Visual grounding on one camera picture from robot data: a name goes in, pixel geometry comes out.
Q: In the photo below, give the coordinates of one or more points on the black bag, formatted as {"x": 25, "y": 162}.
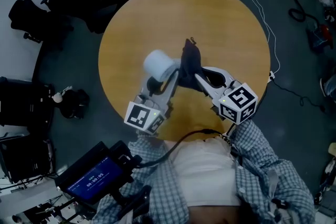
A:
{"x": 74, "y": 103}

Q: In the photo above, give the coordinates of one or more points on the beige doll figure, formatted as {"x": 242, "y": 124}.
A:
{"x": 58, "y": 97}

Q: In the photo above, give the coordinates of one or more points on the person's left forearm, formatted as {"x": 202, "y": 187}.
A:
{"x": 147, "y": 148}

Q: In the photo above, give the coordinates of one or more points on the person's right forearm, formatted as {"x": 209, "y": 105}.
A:
{"x": 252, "y": 139}

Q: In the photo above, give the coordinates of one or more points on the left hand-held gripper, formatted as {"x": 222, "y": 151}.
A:
{"x": 143, "y": 116}

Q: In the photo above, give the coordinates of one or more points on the paper cup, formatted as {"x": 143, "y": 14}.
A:
{"x": 333, "y": 150}

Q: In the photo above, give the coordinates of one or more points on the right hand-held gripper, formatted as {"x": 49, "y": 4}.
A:
{"x": 239, "y": 102}

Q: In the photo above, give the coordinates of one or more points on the black equipment case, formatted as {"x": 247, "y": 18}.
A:
{"x": 23, "y": 102}
{"x": 23, "y": 160}

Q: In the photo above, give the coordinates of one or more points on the person's torso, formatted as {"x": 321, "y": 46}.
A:
{"x": 207, "y": 173}

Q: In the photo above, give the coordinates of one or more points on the black monitor with blue screen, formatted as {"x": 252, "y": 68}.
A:
{"x": 94, "y": 178}

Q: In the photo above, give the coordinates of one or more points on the white power strip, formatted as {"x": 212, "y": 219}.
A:
{"x": 271, "y": 76}

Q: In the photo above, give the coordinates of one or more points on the white cluttered workbench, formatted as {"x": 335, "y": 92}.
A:
{"x": 29, "y": 204}

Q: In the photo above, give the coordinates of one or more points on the dark wiping cloth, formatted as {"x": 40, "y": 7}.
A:
{"x": 191, "y": 60}

